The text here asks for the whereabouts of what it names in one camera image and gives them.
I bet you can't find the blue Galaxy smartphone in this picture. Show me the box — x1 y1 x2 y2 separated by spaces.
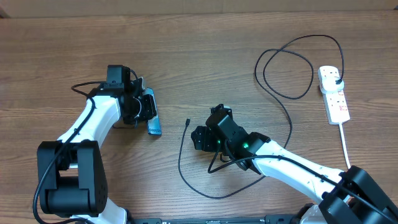
144 87 162 136

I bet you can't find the white charger plug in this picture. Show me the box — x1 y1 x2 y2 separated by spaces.
320 76 345 94

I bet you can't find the white power strip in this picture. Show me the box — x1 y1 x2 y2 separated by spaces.
317 65 350 124

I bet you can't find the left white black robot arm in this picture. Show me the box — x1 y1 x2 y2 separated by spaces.
32 65 162 223

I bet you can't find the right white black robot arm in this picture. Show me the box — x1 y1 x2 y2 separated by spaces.
191 106 397 224

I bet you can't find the black charging cable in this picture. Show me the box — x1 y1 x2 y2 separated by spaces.
177 34 345 200

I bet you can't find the white power strip cord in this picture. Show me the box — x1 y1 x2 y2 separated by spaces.
338 123 352 170

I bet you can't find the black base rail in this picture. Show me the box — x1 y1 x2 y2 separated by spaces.
127 214 300 224

